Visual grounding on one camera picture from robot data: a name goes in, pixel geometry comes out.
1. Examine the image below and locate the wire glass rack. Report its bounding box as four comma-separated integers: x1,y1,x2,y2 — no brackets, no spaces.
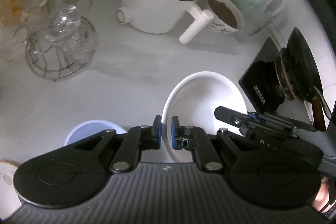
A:
13,0,98,82

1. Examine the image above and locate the translucent plastic cup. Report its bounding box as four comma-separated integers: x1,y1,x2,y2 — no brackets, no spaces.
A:
64,120,128,147

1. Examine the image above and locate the dark pan with wooden handle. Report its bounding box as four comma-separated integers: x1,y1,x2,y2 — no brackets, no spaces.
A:
273,27,328,132

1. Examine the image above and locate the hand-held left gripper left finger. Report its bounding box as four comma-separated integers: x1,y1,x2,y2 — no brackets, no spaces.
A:
73,115,163,173

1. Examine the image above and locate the printed white mug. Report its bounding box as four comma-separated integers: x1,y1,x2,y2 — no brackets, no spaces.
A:
206,0,245,34

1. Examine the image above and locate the person's right hand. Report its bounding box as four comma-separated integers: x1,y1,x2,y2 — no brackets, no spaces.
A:
314,177,336,214

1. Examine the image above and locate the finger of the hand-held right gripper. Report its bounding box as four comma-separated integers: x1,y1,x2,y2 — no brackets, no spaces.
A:
214,106,250,132
248,112,317,133

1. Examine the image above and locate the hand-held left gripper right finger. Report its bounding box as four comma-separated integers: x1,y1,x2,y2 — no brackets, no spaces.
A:
171,115,265,173

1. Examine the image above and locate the clear glass cup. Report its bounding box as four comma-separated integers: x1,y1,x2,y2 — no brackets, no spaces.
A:
45,5,82,42

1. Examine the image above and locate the white bowl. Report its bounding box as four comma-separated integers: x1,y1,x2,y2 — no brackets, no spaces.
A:
161,71,248,164

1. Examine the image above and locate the black induction cooktop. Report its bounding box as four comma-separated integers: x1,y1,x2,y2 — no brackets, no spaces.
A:
239,27,336,133

